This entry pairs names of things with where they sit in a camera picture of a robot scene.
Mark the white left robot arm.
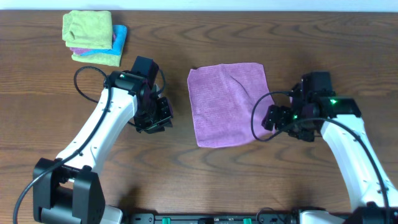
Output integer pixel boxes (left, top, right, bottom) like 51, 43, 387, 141
32, 70, 173, 223

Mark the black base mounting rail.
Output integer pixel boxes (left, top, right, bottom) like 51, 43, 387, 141
121, 212, 300, 224

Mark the folded green cloth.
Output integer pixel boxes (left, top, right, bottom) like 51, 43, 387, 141
62, 10, 113, 49
72, 53, 123, 67

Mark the folded blue cloth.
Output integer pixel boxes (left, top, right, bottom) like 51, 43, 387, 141
81, 25, 127, 56

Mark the folded purple stacked cloth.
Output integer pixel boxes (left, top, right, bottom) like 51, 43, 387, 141
69, 32, 116, 56

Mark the folded green top cloth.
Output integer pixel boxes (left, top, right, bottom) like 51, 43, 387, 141
62, 10, 113, 49

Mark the folded green bottom cloth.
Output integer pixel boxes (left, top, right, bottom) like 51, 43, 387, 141
72, 53, 123, 67

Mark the purple microfiber cloth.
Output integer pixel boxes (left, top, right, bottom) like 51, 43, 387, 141
187, 62, 269, 148

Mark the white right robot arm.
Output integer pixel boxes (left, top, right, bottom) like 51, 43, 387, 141
262, 96, 397, 223

